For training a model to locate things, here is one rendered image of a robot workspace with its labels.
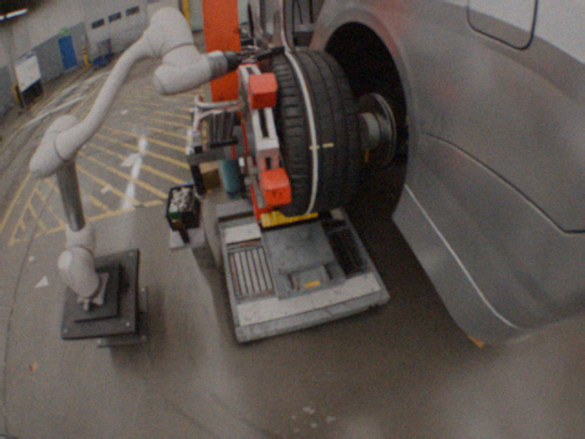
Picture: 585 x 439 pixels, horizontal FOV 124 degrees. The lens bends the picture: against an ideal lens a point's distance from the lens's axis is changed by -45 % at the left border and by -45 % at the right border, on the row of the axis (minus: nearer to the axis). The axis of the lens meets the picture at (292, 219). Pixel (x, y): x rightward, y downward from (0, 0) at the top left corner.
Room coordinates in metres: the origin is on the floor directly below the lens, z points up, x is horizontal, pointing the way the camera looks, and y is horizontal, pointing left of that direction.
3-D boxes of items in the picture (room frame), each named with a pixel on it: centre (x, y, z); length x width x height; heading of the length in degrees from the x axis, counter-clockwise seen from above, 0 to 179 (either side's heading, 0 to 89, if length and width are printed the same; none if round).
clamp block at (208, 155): (0.74, 0.29, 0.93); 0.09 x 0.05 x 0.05; 105
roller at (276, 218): (0.87, 0.01, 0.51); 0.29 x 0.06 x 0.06; 105
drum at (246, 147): (0.94, 0.21, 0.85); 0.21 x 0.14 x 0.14; 105
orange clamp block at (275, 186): (0.66, 0.05, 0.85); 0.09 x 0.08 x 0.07; 15
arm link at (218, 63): (0.82, 0.23, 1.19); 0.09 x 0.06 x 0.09; 40
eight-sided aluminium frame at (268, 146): (0.96, 0.14, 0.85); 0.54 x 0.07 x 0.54; 15
